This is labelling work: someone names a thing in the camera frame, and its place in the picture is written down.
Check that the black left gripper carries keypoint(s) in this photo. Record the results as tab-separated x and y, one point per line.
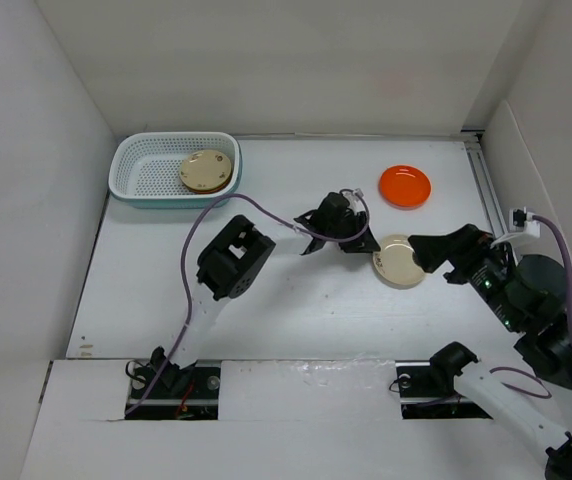
363	244

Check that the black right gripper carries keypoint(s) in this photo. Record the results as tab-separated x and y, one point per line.
468	242

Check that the beige plate with black patch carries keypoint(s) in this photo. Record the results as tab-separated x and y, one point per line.
395	264

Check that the orange plate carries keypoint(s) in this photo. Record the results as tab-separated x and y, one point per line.
404	186

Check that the beige plate with symbols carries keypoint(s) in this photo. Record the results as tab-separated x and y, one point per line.
203	171

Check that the green plate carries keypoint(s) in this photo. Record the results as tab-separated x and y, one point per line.
224	184

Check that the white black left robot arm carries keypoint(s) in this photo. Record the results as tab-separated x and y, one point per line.
233	259

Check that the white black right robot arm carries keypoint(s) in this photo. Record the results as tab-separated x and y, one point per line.
531	298

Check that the white perforated plastic basket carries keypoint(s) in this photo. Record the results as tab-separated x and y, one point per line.
156	170

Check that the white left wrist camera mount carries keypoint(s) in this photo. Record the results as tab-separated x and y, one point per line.
354	197

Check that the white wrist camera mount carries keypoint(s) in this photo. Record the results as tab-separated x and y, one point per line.
354	197
523	229

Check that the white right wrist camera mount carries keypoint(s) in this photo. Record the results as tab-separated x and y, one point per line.
523	229

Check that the aluminium rail right edge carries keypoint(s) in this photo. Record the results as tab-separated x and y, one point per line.
485	187

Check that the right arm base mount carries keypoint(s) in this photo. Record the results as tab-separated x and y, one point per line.
421	397

